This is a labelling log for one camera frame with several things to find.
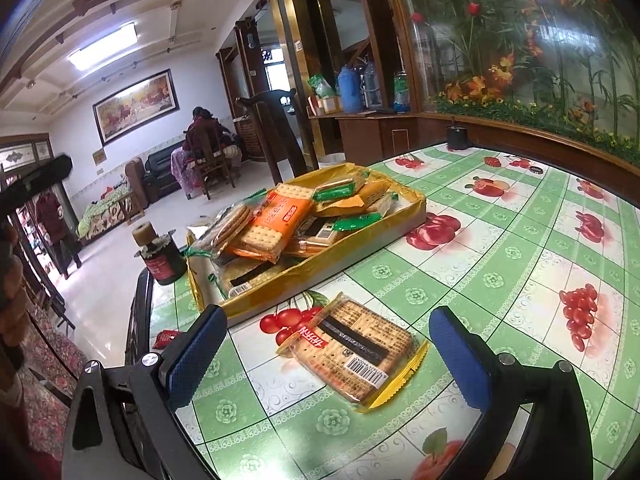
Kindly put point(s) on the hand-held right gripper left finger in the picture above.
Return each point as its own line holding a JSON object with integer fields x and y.
{"x": 195, "y": 355}

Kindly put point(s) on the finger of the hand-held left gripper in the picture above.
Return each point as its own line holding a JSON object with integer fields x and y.
{"x": 45, "y": 172}

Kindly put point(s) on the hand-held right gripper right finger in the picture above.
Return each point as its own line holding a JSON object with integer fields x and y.
{"x": 460, "y": 355}

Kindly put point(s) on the round cracker packet green edges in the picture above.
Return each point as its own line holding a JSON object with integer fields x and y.
{"x": 230, "y": 230}
{"x": 240, "y": 280}

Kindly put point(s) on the yellow cardboard tray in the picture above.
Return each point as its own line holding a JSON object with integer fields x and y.
{"x": 300, "y": 280}

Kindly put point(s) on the orange soda cracker packet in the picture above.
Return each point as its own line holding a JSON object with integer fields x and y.
{"x": 277, "y": 217}

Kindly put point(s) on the person's left hand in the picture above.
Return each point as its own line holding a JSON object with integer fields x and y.
{"x": 14, "y": 285}

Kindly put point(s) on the small red packet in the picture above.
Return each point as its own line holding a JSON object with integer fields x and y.
{"x": 165, "y": 339}

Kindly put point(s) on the floral cushioned bench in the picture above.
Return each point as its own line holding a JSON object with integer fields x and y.
{"x": 102, "y": 215}

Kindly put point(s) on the black sofa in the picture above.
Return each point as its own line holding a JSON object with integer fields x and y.
{"x": 160, "y": 167}

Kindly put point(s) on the ceiling light panel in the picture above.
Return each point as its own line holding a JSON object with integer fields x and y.
{"x": 102, "y": 46}

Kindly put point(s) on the red floral cloth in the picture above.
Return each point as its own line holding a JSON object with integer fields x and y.
{"x": 50, "y": 385}

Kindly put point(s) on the wooden dining chair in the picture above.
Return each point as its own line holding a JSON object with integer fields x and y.
{"x": 210, "y": 160}

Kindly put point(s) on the small black lid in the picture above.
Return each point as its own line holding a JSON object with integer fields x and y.
{"x": 536, "y": 170}

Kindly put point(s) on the black cup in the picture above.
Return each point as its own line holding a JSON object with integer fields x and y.
{"x": 457, "y": 137}

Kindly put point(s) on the dark wooden chair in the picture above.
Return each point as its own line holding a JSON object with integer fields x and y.
{"x": 270, "y": 135}

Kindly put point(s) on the wooden display cabinet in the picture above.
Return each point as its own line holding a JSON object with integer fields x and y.
{"x": 380, "y": 135}

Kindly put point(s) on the green label water bottle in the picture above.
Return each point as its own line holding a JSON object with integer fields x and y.
{"x": 402, "y": 94}

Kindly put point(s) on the small orange box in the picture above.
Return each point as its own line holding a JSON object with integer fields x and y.
{"x": 329, "y": 106}

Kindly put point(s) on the grey thermos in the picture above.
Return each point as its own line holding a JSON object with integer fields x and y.
{"x": 372, "y": 87}

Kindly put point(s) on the blue thermos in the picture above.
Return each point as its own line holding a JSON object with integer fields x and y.
{"x": 349, "y": 90}

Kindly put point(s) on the green bag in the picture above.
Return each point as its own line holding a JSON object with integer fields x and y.
{"x": 320, "y": 87}

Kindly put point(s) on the gold trimmed wooden pillar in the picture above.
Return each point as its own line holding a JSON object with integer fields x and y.
{"x": 295, "y": 20}

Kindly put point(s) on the artificial flower glass display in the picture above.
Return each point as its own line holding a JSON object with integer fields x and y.
{"x": 525, "y": 35}

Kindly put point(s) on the framed wall painting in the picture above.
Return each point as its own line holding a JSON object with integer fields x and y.
{"x": 135, "y": 107}

